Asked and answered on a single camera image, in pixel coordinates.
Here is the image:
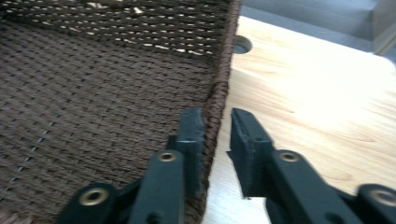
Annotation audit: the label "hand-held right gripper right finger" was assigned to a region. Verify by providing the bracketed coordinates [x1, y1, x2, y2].
[226, 107, 276, 199]

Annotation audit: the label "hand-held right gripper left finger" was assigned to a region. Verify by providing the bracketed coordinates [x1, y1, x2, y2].
[167, 106, 206, 199]

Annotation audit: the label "brown woven basket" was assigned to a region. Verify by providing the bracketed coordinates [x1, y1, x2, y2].
[0, 0, 242, 224]

